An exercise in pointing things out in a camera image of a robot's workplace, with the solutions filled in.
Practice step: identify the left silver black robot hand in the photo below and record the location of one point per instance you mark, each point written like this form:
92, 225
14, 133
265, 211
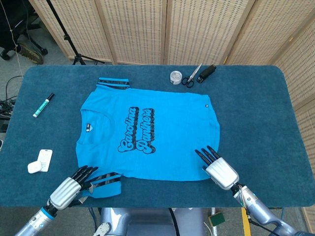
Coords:
65, 191

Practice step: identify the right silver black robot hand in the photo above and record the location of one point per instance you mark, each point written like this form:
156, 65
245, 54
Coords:
222, 173

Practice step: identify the blue Carolina Panthers T-shirt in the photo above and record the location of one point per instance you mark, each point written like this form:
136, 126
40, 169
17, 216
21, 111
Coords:
184, 135

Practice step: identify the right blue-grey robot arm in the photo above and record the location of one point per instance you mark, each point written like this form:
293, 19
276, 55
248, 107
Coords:
258, 209

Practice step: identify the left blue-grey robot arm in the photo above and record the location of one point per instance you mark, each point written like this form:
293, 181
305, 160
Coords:
32, 221

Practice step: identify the white earbuds case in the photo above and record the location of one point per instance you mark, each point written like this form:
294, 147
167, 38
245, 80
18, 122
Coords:
34, 167

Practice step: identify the green sponge block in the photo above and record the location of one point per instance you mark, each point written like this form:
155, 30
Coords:
216, 219

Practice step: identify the blue-grey robot torso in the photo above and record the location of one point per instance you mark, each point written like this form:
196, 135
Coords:
147, 223

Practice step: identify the green marker pen black cap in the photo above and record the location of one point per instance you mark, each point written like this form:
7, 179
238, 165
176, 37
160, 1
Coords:
43, 105

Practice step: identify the black stapler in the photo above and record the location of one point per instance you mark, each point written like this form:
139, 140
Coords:
206, 72

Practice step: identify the clear round plastic jar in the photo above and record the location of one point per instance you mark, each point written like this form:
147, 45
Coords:
176, 77

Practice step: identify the black office chair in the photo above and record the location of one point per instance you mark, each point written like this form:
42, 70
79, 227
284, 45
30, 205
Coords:
39, 48

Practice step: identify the black tripod stand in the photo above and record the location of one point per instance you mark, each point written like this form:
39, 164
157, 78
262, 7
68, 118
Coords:
70, 41

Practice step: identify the wicker folding screen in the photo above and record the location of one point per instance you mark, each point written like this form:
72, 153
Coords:
135, 29

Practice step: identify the white perforated bracket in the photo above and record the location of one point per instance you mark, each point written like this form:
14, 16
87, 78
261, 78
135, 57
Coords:
103, 229

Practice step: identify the silver metal post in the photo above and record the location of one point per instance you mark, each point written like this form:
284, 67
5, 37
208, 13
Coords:
214, 228

